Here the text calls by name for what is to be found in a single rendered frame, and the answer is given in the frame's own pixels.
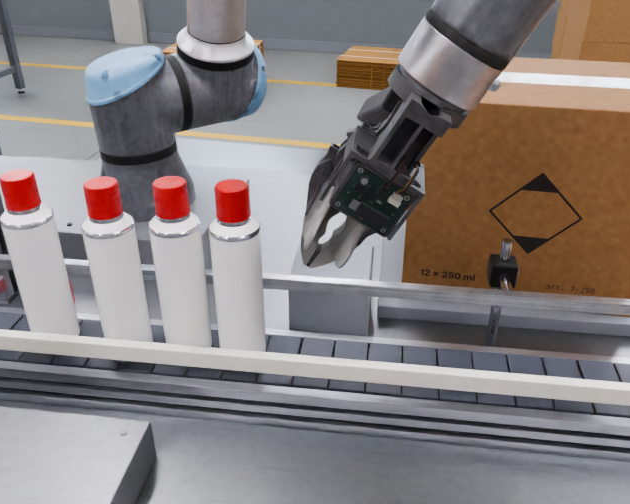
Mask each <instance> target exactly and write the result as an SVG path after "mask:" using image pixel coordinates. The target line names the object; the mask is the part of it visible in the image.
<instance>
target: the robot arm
mask: <svg viewBox="0 0 630 504"><path fill-rule="evenodd" d="M556 1H557V0H435V2H434V3H433V5H432V6H431V8H430V9H429V11H428V12H427V14H426V15H425V16H424V18H423V19H422V21H421V22H420V24H419V25H418V27H417V29H416V30H415V32H414V33H413V35H412V36H411V38H410V39H409V41H408V43H407V44H406V46H405V47H404V49H403V50H402V52H401V53H400V55H399V56H398V61H399V64H397V65H396V67H395V68H394V70H393V72H392V73H391V75H390V76H389V78H388V83H389V85H390V86H389V87H387V88H386V89H384V90H382V91H380V92H378V93H377V94H375V95H373V96H371V97H369V98H368V99H366V101H365V102H364V104H363V106H362V108H361V109H360V111H359V113H358V114H357V119H358V120H359V121H361V122H363V123H362V125H361V126H359V125H357V126H356V127H355V128H348V130H347V134H346V135H347V138H346V139H345V140H344V141H343V142H342V143H341V144H340V146H338V145H337V144H335V143H333V142H332V143H331V144H330V147H329V150H328V151H327V153H326V154H325V155H324V156H323V157H322V158H321V159H320V160H319V161H318V163H317V164H316V166H315V168H314V170H313V172H312V175H311V178H310V181H309V186H308V196H307V205H306V211H305V214H304V220H303V228H302V234H301V255H302V260H303V264H304V265H306V266H308V267H309V268H315V267H319V266H323V265H326V264H329V263H331V262H333V261H335V264H336V267H337V268H342V267H343V266H344V265H345V264H346V263H347V262H348V260H349V259H350V257H351V255H352V253H353V251H354V249H356V248H357V247H358V246H360V245H361V243H362V242H363V241H364V240H365V239H366V238H367V237H368V236H370V235H373V234H375V233H377V234H379V235H380V236H382V237H387V240H389V241H390V240H391V239H392V238H393V236H394V235H395V234H396V233H397V231H398V230H399V229H400V227H401V226H402V225H403V223H404V222H405V221H406V219H407V218H408V217H409V215H410V214H411V213H412V212H413V210H414V209H415V208H416V206H417V205H418V204H419V202H420V201H421V200H422V198H423V197H424V196H425V174H424V168H425V166H424V165H423V164H421V163H420V162H419V161H420V160H421V158H422V157H423V155H424V154H425V153H426V151H427V150H428V149H429V147H430V146H431V145H432V143H433V142H434V140H435V139H436V138H437V136H438V137H440V138H442V137H443V135H444V134H445V133H446V131H447V130H448V129H449V128H453V129H457V128H459V126H460V125H461V124H462V122H463V121H464V120H465V118H466V117H467V116H468V114H469V113H468V111H471V110H474V109H475V108H476V106H477V105H478V104H479V102H480V101H481V100H482V98H483V97H484V96H485V94H486V92H487V90H488V89H489V90H491V91H493V92H495V91H497V90H498V89H499V88H500V86H501V82H500V80H498V79H497V78H498V77H499V76H500V74H501V73H502V72H503V70H504V69H505V68H506V67H507V65H508V64H509V63H510V62H511V60H512V59H513V58H514V56H515V55H516V54H517V52H518V51H519V50H520V48H521V47H522V46H523V44H524V43H525V42H526V40H527V39H528V38H529V36H530V35H531V34H532V32H533V31H534V30H535V28H536V27H537V26H538V24H539V23H540V22H541V20H542V19H543V18H544V17H545V15H546V14H547V13H548V11H549V10H550V9H551V7H552V6H553V5H554V3H555V2H556ZM246 13H247V0H187V26H186V27H185V28H184V29H182V30H181V31H180V32H179V33H178V35H177V52H176V53H173V54H167V55H164V54H163V52H162V51H161V49H160V48H158V47H154V46H140V47H137V48H135V47H132V48H127V49H122V50H119V51H115V52H112V53H109V54H106V55H104V56H102V57H100V58H98V59H96V60H94V61H93V62H92V63H90V64H89V66H88V67H87V68H86V70H85V74H84V79H85V85H86V91H87V95H86V99H87V103H88V104H89V106H90V110H91V115H92V120H93V124H94V129H95V133H96V138H97V142H98V147H99V151H100V156H101V161H102V166H101V174H100V177H113V178H115V179H116V180H117V181H118V184H119V190H120V196H121V202H122V207H123V212H125V213H127V214H129V215H131V216H132V217H133V218H134V221H135V222H146V221H151V220H152V218H153V217H155V216H156V213H155V210H156V209H155V202H154V195H153V187H152V184H153V182H154V181H155V180H157V179H159V178H161V177H166V176H179V177H182V178H184V179H185V180H186V182H187V189H188V198H189V206H190V205H191V204H192V203H193V202H194V200H195V198H196V194H195V187H194V183H193V180H192V178H191V176H190V174H189V172H188V170H187V168H186V166H185V165H184V163H183V161H182V159H181V157H180V155H179V153H178V149H177V143H176V136H175V134H176V133H178V132H182V131H187V130H191V129H195V128H200V127H204V126H209V125H213V124H218V123H222V122H232V121H236V120H238V119H240V118H242V117H246V116H249V115H252V114H253V113H255V112H256V111H257V110H258V109H259V108H260V106H261V104H262V103H263V100H264V97H265V94H266V88H267V73H266V72H265V71H264V68H265V62H264V59H263V56H262V54H261V52H260V50H259V49H258V48H257V47H256V46H255V45H254V41H253V39H252V37H251V36H250V35H249V34H248V33H247V32H246V31H245V28H246ZM411 204H412V205H411ZM410 205H411V206H410ZM409 206H410V208H409ZM408 208H409V209H408ZM407 209H408V210H407ZM406 210H407V212H406ZM340 212H341V213H343V214H344V215H346V220H345V222H344V223H343V224H342V225H341V226H340V227H338V228H336V229H334V230H333V233H332V236H331V238H330V239H329V240H328V241H326V242H325V243H323V244H320V245H319V242H318V241H319V239H320V238H321V237H322V236H323V235H325V233H326V229H327V225H328V221H329V220H330V219H331V218H332V217H333V216H335V215H337V214H339V213H340ZM405 212H406V213H405ZM404 213H405V214H404ZM403 214H404V216H403ZM402 216H403V217H402ZM401 217H402V218H401ZM400 218H401V220H400ZM399 220H400V221H399ZM398 221H399V222H398ZM318 246H319V247H318Z"/></svg>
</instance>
